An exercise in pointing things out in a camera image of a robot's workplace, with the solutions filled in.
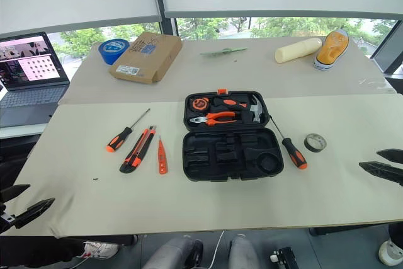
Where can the dark window frame post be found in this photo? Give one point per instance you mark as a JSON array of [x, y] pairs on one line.
[[167, 28]]

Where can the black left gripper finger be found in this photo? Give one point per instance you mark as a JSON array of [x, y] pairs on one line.
[[33, 212], [14, 191]]

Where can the black clamp white knob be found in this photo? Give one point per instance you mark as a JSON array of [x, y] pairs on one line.
[[285, 258]]

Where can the blue tape roll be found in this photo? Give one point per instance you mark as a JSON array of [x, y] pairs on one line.
[[111, 49]]

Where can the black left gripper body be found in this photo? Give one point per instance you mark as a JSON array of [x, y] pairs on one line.
[[3, 218]]

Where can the white sneaker red laces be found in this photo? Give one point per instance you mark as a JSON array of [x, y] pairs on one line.
[[100, 249]]

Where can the orange black tape measure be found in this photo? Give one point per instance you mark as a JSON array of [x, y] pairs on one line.
[[200, 104]]

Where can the slanted dark window frame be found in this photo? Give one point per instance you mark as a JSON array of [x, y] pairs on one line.
[[388, 51]]

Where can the brown cardboard box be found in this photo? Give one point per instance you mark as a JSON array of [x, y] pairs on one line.
[[145, 61]]

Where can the cream cylinder roll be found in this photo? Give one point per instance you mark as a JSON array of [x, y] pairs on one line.
[[296, 50]]

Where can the open grey laptop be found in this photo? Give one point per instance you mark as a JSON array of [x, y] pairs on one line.
[[31, 92]]

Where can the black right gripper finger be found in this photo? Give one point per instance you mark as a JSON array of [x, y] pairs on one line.
[[393, 155], [387, 171]]

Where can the yellow canvas shoe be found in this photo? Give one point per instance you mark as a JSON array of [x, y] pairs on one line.
[[332, 51]]

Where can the black tool case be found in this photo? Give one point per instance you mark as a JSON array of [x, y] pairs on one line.
[[233, 155]]

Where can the green plastic comb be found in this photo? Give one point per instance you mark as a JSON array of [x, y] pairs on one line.
[[222, 52]]

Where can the orange voltage tester pen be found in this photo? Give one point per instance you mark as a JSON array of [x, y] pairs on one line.
[[162, 157]]

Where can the clear crumpled tape strip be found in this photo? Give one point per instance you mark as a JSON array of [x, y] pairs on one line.
[[373, 82]]

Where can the black electrical tape roll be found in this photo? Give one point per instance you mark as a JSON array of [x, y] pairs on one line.
[[310, 146]]

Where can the black orange utility knife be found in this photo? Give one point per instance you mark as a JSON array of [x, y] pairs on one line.
[[137, 152]]

